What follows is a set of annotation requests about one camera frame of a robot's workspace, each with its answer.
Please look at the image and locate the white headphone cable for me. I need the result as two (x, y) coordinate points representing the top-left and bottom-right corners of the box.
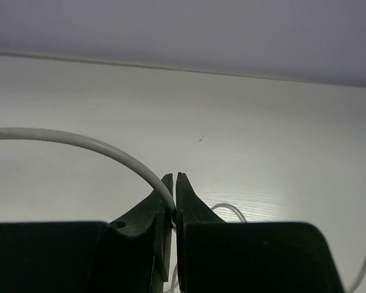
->
(0, 127), (366, 293)

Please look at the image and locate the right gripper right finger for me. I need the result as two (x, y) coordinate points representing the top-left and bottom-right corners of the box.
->
(176, 173), (343, 292)

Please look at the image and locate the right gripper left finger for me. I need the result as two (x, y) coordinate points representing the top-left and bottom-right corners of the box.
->
(94, 190), (172, 292)

